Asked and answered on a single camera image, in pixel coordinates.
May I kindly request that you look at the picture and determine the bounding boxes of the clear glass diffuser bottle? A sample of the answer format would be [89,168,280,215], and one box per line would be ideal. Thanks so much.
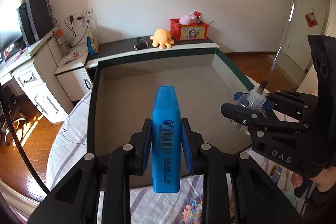
[232,78,269,132]

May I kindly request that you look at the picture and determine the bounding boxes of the blue highlighter marker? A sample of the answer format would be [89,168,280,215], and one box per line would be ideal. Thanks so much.
[151,86,182,193]

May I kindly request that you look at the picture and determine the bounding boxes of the right hand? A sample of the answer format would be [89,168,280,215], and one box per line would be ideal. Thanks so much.
[291,166,336,192]

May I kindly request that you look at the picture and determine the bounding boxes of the striped white bedspread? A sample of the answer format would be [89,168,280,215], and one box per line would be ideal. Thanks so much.
[45,74,300,224]

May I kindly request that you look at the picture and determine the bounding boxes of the colourful block toy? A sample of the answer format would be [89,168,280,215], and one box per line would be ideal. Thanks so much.
[182,198,203,224]

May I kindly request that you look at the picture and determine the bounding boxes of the red toy crate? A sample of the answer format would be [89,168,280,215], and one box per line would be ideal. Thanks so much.
[170,19,209,41]

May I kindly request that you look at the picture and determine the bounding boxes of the pink storage box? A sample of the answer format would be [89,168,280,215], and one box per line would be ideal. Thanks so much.
[87,48,253,166]

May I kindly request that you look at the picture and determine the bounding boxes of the pink plush toy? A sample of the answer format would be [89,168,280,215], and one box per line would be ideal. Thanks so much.
[179,13,197,25]

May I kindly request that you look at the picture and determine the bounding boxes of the orange octopus plush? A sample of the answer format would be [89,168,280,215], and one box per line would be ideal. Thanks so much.
[150,28,174,50]

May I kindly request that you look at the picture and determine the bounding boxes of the black flashlight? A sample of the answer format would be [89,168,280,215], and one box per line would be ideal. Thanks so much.
[133,38,149,51]

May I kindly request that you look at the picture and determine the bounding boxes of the white desk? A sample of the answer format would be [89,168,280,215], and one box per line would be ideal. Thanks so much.
[1,31,74,123]

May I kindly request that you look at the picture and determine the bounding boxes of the black computer tower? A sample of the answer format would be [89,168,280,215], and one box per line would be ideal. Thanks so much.
[17,0,52,47]

